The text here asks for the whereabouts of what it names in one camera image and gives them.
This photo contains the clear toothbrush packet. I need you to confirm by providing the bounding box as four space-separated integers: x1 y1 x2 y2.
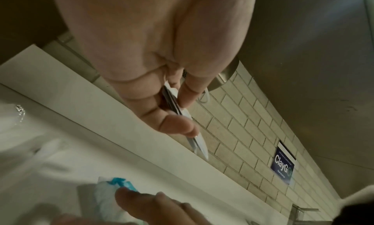
17 138 72 176
0 102 39 151

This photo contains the grey overhead cabinet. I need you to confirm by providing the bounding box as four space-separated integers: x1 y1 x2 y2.
235 0 374 200

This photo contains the grey wall appliance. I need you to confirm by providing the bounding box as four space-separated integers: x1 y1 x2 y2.
208 57 241 92

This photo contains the teal wet wipes packet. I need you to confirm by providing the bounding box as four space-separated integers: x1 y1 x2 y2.
76 176 139 221

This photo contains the steel faucet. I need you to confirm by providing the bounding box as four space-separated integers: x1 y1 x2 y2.
290 203 321 225

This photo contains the person's left hand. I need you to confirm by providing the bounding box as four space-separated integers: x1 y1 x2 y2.
49 0 258 138

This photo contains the stack of small white sachets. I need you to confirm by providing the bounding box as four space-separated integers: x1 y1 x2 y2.
165 81 210 161

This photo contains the blue wall sign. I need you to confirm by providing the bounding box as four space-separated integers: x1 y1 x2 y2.
270 140 296 186

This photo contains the person's right hand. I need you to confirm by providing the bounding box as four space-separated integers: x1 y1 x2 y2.
49 187 215 225

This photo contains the white wall cable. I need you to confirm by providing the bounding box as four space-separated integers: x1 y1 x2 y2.
198 87 212 104

